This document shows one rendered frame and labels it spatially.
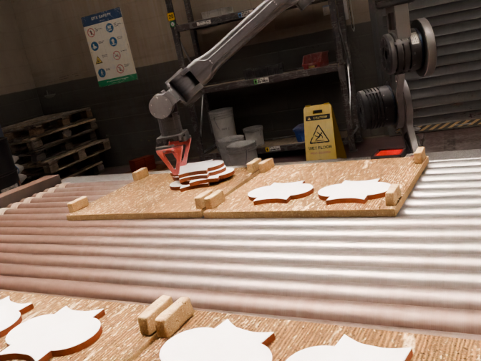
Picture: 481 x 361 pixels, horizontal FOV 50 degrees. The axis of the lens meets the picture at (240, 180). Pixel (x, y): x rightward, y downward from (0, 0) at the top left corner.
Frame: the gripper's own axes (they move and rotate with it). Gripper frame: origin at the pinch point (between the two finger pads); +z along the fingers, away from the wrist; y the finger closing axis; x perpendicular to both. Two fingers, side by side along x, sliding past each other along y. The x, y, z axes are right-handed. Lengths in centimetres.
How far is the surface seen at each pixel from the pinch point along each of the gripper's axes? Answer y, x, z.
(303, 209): 36.3, 31.5, 5.0
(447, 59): -430, 191, 19
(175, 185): 4.2, -0.9, 3.9
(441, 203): 38, 57, 7
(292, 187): 23.3, 29.6, 3.8
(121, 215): 18.0, -11.9, 5.9
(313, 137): -348, 43, 61
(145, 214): 20.7, -5.0, 5.6
